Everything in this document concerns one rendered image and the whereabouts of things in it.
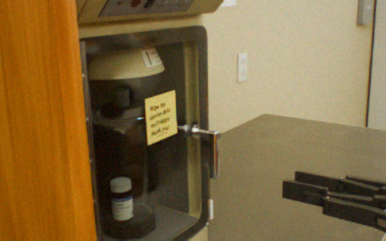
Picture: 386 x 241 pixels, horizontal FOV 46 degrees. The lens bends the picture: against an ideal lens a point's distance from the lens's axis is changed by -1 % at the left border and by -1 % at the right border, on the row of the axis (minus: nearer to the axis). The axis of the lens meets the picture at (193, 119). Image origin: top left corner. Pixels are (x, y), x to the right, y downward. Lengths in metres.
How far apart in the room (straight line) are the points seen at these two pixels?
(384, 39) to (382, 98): 0.43
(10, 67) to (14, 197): 0.17
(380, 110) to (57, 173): 3.28
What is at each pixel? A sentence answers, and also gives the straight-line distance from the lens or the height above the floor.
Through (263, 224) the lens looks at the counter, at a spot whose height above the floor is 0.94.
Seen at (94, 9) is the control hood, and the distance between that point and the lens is 0.59.
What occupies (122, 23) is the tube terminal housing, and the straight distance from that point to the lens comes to 0.69.
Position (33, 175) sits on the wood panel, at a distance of 0.59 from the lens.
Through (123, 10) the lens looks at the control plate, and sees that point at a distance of 0.63.
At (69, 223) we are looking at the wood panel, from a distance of 0.56.
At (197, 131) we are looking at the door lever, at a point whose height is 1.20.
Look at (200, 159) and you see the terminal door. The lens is 0.86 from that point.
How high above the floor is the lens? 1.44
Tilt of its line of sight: 15 degrees down
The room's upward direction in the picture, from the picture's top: 1 degrees counter-clockwise
